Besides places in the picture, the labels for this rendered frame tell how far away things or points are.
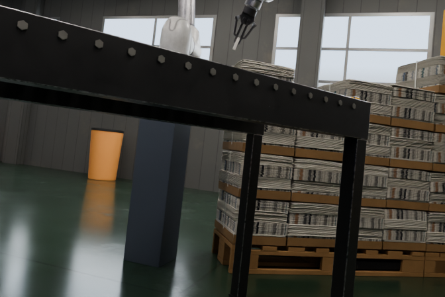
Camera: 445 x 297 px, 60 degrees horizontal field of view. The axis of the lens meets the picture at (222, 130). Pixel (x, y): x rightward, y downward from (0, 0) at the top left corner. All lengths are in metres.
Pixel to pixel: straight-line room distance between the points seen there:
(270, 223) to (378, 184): 0.66
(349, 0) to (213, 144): 2.66
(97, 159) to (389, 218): 4.17
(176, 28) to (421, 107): 1.46
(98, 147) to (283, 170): 3.94
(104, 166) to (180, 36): 3.80
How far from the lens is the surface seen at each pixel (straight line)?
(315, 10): 5.40
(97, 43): 0.78
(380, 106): 2.32
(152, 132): 1.96
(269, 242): 2.04
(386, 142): 2.34
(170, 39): 2.04
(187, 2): 2.33
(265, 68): 1.99
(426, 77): 2.69
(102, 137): 5.60
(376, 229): 2.35
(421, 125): 2.48
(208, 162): 5.52
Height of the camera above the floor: 0.60
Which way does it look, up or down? 3 degrees up
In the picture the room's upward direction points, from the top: 6 degrees clockwise
